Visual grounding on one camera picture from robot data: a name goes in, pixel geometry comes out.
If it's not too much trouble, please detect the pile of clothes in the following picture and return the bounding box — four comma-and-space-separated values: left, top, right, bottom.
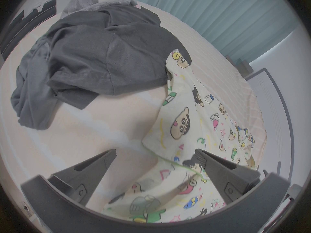
10, 0, 192, 130

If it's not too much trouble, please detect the white printed pyjama top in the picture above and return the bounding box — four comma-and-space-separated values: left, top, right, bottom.
101, 48, 258, 224

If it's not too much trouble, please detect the grey bedside table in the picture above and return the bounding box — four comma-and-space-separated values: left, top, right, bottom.
225, 55, 253, 78

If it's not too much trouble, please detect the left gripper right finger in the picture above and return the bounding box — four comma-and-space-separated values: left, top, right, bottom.
195, 149, 260, 205

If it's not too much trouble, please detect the white garment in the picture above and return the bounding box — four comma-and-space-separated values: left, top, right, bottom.
29, 0, 51, 13

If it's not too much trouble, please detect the bed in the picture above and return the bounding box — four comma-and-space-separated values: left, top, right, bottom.
0, 0, 295, 224

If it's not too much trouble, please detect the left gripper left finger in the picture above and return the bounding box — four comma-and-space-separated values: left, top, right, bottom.
49, 149, 117, 206

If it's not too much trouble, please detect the dark grey chest of drawers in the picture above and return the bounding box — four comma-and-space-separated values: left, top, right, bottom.
0, 0, 57, 60

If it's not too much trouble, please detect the blue-green curtain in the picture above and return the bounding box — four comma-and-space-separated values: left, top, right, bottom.
78, 0, 303, 63

